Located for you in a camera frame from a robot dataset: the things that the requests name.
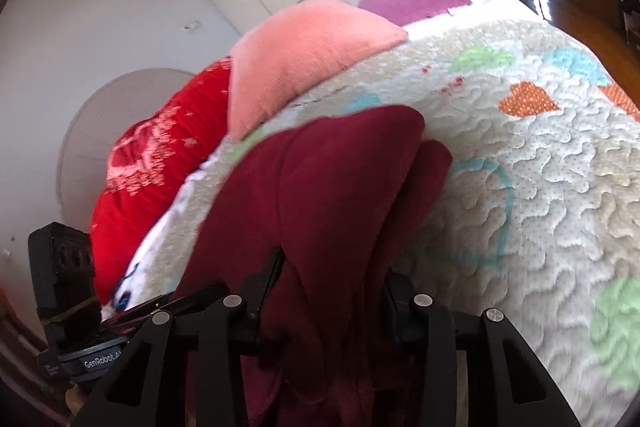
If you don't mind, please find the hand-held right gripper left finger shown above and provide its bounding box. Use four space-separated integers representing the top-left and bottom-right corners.
72 247 286 427

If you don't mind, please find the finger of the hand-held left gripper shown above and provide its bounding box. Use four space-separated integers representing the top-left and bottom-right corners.
100 283 228 333

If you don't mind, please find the pink corduroy pillow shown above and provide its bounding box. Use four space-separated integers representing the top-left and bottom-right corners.
229 0 410 142

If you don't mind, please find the dark red sweater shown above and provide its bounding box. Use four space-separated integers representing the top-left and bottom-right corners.
172 105 453 427

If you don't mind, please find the purple cloth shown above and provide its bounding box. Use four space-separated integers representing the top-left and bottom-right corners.
357 0 473 28

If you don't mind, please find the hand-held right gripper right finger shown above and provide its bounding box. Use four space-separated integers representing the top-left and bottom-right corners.
382 272 583 427

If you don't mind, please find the rounded grey headboard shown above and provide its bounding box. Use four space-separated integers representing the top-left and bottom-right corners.
56 68 198 228

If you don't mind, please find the patchwork quilt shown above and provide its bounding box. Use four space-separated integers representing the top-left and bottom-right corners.
117 0 640 427

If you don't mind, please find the red embroidered comforter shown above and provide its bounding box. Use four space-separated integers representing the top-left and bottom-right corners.
91 56 236 305

